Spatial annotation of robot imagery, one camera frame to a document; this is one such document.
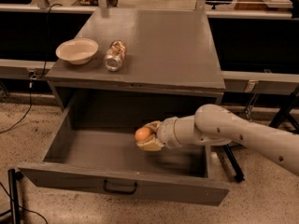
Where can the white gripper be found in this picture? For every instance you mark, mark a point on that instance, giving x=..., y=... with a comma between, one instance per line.
x=166, y=133

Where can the orange fruit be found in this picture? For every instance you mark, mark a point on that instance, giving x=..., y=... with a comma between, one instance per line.
x=142, y=134

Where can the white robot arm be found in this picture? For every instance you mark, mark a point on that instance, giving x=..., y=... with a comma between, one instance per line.
x=213, y=125

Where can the open grey top drawer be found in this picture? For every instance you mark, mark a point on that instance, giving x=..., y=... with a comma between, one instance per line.
x=95, y=141

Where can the grey cabinet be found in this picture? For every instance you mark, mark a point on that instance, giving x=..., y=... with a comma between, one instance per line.
x=168, y=52

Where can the silver can lying down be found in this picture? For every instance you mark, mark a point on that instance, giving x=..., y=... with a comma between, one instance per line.
x=115, y=56

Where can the white bowl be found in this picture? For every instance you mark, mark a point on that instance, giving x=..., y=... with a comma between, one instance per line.
x=77, y=51

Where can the black stand leg right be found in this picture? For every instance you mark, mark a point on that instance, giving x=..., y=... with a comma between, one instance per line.
x=279, y=141

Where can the black stand lower left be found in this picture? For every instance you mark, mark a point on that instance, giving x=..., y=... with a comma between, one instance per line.
x=12, y=207

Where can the black drawer handle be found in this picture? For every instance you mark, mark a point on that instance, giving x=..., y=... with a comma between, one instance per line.
x=120, y=189

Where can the grey bench rail right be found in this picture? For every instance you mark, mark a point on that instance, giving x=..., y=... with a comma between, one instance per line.
x=264, y=83

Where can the grey bench rail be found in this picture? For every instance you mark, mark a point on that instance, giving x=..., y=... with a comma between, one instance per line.
x=24, y=70
x=264, y=83

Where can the grey bench rail left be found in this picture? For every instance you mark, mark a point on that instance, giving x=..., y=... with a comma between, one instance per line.
x=24, y=70

